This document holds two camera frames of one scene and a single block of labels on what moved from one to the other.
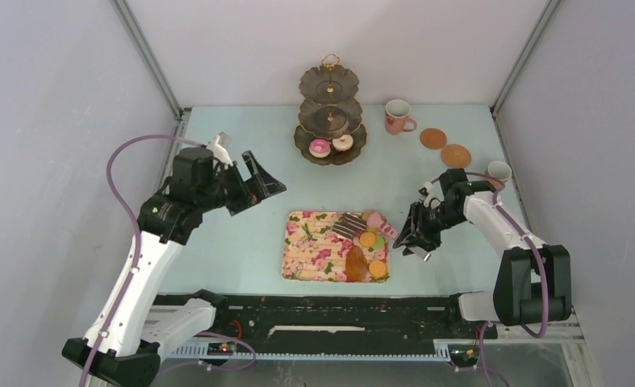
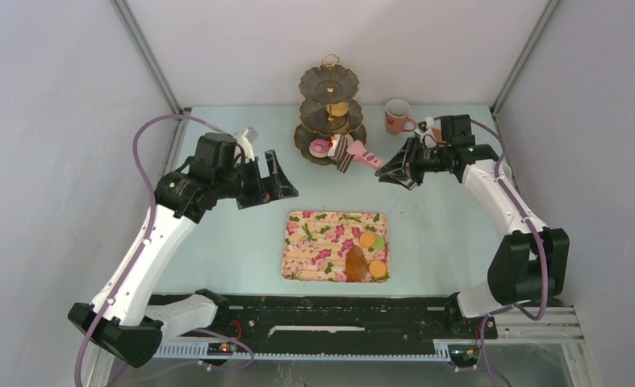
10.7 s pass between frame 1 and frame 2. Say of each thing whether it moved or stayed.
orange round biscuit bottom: stayed
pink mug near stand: stayed
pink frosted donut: stayed
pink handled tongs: moved
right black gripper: moved
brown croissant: stayed
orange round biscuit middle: stayed
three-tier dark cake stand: stayed
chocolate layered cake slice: moved
